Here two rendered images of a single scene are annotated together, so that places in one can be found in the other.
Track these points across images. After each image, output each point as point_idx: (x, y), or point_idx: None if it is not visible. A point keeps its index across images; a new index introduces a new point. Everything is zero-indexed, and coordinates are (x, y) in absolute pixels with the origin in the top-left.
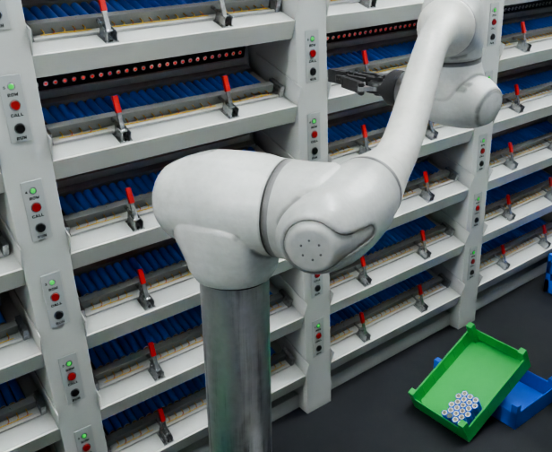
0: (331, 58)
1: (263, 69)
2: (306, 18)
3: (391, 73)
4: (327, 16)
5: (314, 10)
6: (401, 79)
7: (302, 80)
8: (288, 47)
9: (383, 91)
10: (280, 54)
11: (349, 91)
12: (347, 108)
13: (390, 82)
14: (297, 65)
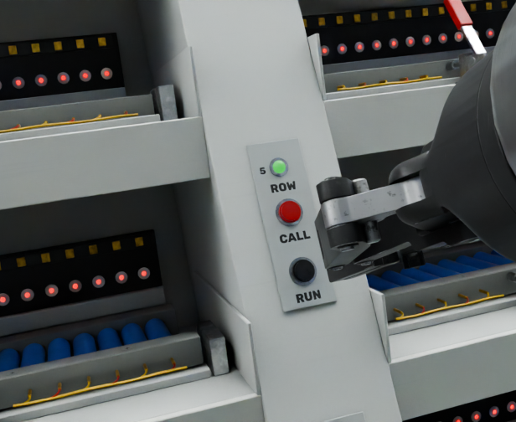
0: (436, 265)
1: (205, 306)
2: (247, 109)
3: (477, 62)
4: (327, 102)
5: (270, 85)
6: None
7: (264, 302)
8: (214, 211)
9: (450, 179)
10: (211, 244)
11: (483, 334)
12: (491, 396)
13: (471, 96)
14: (232, 255)
